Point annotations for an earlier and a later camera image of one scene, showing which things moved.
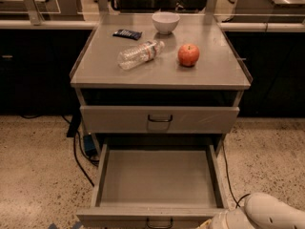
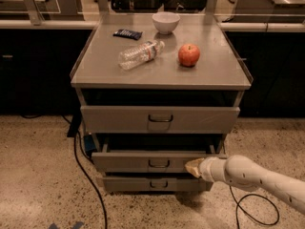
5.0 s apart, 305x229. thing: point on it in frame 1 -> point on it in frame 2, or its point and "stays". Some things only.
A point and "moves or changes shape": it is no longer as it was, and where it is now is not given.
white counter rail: x=91 y=25 stays
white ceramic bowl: x=165 y=22 stays
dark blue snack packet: x=127 y=33 stays
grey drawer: x=155 y=185 moves or changes shape
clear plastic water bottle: x=139 y=54 stays
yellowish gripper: x=221 y=221 -> x=206 y=169
